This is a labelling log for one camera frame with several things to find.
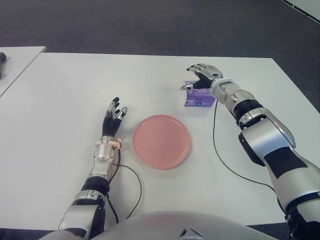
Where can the black object on side table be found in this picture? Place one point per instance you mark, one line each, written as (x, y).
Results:
(2, 57)

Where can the purple tissue paper pack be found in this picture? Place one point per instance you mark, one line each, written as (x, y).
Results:
(200, 98)

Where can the pink round plate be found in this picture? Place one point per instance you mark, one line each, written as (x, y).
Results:
(161, 142)

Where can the robot right arm silver black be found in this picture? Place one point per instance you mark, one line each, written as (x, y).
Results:
(270, 140)

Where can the robot left hand black silver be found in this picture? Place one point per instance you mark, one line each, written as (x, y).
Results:
(110, 126)

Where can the robot left arm silver black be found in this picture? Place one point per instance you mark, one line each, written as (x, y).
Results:
(103, 152)

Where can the silver robot torso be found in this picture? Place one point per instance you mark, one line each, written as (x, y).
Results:
(160, 227)

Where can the robot right hand black silver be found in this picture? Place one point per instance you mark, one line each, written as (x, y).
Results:
(208, 73)

